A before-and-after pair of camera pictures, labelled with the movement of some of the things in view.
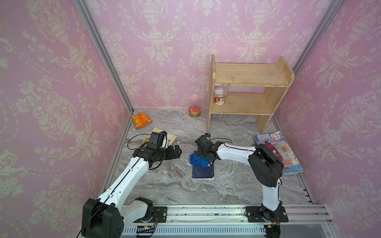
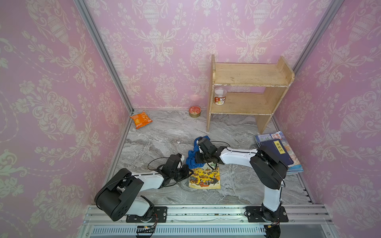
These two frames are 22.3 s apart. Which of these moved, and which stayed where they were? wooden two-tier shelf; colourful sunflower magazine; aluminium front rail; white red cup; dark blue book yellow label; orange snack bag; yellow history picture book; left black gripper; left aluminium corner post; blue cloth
Moved: left black gripper; dark blue book yellow label; blue cloth; yellow history picture book
Stayed: orange snack bag; aluminium front rail; wooden two-tier shelf; colourful sunflower magazine; left aluminium corner post; white red cup
